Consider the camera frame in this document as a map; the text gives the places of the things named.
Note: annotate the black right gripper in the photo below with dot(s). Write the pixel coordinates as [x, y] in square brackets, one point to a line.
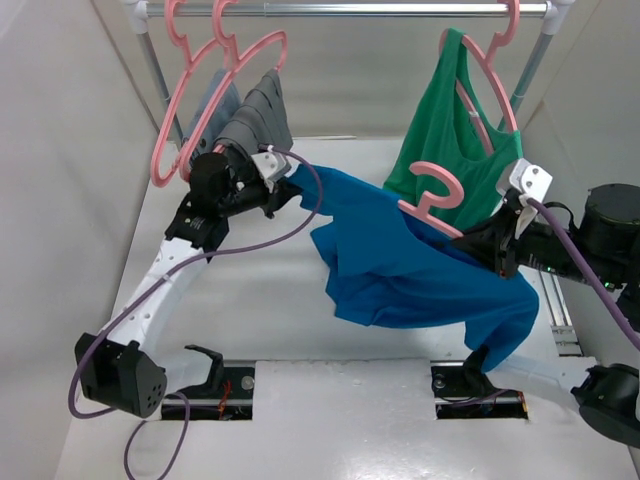
[494, 239]

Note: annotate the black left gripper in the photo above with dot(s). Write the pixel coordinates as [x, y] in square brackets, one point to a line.
[280, 193]

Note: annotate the blue t shirt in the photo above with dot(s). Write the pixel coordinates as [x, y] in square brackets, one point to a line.
[387, 269]

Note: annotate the green tank top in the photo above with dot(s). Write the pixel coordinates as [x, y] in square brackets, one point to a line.
[441, 132]

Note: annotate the pink hanger with green shirt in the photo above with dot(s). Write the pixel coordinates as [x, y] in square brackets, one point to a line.
[485, 60]

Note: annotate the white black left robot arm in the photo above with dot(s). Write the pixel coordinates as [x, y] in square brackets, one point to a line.
[118, 367]

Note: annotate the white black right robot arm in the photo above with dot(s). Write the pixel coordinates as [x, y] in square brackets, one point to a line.
[601, 251]

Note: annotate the pink hanger with grey clothes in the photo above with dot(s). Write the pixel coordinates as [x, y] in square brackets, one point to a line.
[234, 62]

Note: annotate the grey pleated skirt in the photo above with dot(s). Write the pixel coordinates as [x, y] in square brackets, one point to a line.
[261, 119]

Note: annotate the metal clothes rack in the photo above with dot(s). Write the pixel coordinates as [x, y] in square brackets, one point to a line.
[189, 27]

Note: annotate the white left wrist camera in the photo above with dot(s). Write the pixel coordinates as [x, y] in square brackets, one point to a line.
[271, 165]

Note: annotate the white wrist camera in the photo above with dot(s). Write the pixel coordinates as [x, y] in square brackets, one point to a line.
[530, 181]
[271, 165]

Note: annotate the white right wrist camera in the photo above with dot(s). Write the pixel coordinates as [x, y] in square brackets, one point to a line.
[530, 181]

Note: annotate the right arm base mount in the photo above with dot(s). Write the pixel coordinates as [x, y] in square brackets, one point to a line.
[462, 395]

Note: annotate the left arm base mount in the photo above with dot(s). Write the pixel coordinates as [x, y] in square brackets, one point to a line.
[215, 395]

